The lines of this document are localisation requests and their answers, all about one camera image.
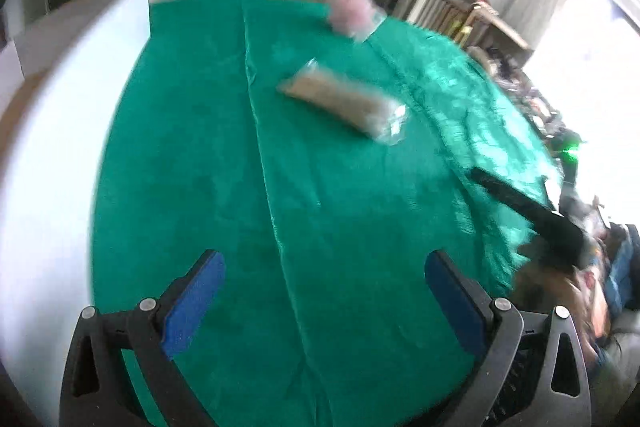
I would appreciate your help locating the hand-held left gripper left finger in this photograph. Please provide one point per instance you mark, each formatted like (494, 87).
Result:
(195, 302)

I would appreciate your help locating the person's right hand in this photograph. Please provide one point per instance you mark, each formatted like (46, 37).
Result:
(555, 302)

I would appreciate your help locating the pink fluffy yarn in bag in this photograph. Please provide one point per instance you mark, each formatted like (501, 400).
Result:
(352, 14)

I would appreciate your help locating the beige yarn packet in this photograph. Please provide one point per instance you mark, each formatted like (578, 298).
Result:
(340, 99)

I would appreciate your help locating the wooden shelf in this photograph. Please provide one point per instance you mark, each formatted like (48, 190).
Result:
(465, 14)

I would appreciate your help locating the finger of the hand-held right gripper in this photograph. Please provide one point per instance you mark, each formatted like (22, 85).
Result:
(510, 197)

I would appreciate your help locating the green blanket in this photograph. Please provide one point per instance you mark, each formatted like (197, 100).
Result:
(310, 217)

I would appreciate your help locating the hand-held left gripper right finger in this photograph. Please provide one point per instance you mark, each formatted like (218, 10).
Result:
(455, 302)

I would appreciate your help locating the white board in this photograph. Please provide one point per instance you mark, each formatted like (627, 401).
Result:
(85, 32)

